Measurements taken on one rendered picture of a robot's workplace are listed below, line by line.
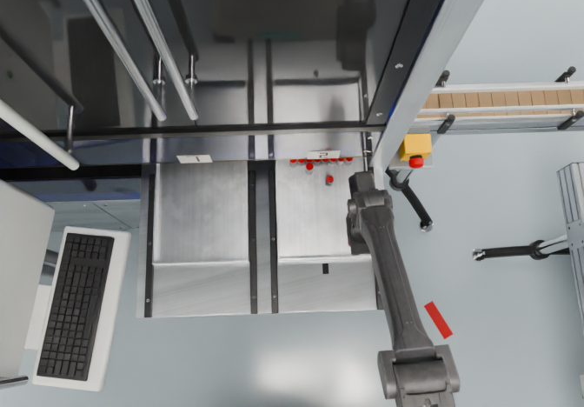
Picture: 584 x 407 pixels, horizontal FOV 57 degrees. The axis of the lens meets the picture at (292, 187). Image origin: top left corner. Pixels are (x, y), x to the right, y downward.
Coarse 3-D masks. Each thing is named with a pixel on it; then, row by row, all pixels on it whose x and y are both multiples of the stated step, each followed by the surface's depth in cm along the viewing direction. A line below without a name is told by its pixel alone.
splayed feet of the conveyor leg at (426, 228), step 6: (390, 174) 234; (390, 180) 233; (408, 180) 233; (390, 186) 236; (396, 186) 232; (402, 186) 231; (408, 186) 233; (402, 192) 234; (408, 192) 232; (408, 198) 233; (414, 198) 232; (414, 204) 233; (420, 204) 233; (420, 210) 233; (420, 216) 234; (426, 216) 234; (420, 222) 241; (426, 222) 234; (432, 222) 235; (420, 228) 240; (426, 228) 240; (432, 228) 240
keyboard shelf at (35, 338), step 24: (120, 240) 158; (120, 264) 156; (48, 288) 155; (120, 288) 155; (48, 312) 153; (96, 336) 151; (96, 360) 150; (48, 384) 148; (72, 384) 148; (96, 384) 148
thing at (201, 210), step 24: (168, 168) 156; (192, 168) 156; (216, 168) 156; (240, 168) 156; (168, 192) 154; (192, 192) 154; (216, 192) 154; (240, 192) 154; (168, 216) 152; (192, 216) 152; (216, 216) 152; (240, 216) 152; (168, 240) 150; (192, 240) 150; (216, 240) 150; (240, 240) 150; (168, 264) 148
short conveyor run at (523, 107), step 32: (448, 96) 157; (480, 96) 157; (512, 96) 157; (544, 96) 157; (576, 96) 157; (448, 128) 154; (480, 128) 158; (512, 128) 159; (544, 128) 160; (576, 128) 160
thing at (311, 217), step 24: (288, 168) 156; (336, 168) 156; (360, 168) 156; (288, 192) 154; (312, 192) 154; (336, 192) 154; (288, 216) 152; (312, 216) 152; (336, 216) 152; (288, 240) 150; (312, 240) 150; (336, 240) 150
